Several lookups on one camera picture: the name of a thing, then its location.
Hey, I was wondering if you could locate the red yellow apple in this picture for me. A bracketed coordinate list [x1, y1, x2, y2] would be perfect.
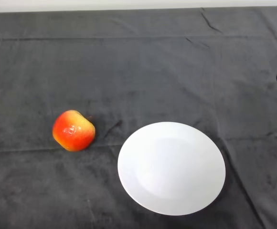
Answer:
[52, 110, 96, 152]

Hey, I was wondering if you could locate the white round plate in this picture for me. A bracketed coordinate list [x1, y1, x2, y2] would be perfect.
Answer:
[117, 121, 226, 217]

